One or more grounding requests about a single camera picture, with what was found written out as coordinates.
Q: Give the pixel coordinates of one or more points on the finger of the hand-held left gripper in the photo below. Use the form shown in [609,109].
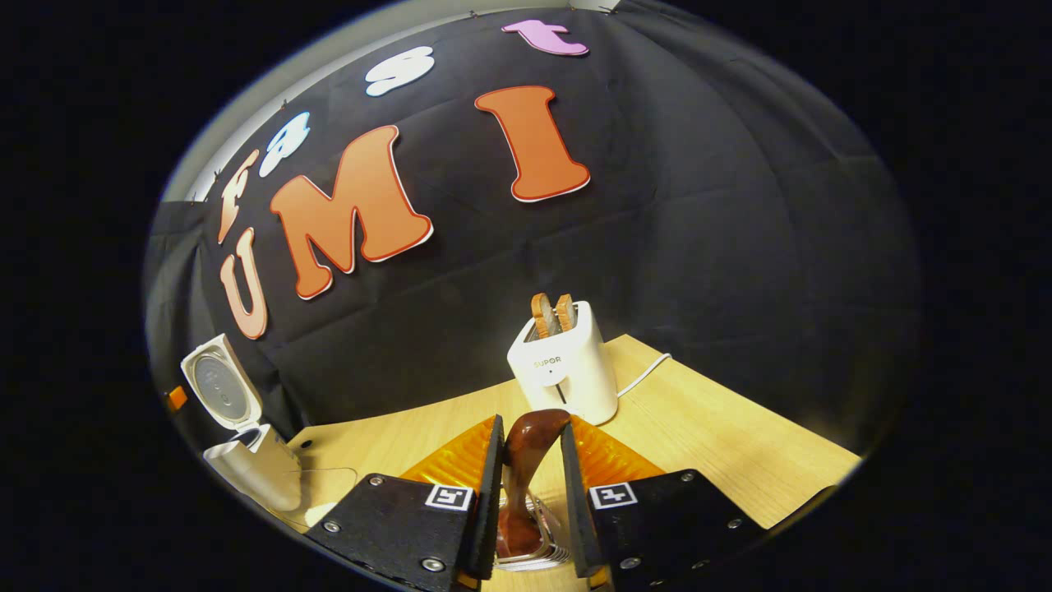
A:
[177,399]

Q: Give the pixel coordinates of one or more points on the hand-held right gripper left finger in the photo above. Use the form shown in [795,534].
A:
[489,510]

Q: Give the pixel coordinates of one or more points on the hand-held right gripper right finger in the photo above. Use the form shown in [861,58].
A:
[574,510]

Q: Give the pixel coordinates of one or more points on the brown wooden spoon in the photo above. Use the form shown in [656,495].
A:
[530,444]

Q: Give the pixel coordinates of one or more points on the white rice cooker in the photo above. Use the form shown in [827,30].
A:
[263,473]

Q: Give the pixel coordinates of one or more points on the white toaster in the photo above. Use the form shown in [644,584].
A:
[567,370]

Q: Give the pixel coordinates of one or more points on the brown toast slice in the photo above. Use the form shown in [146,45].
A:
[565,311]
[544,316]

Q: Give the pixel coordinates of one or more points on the black backdrop cloth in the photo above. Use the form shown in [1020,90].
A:
[699,247]

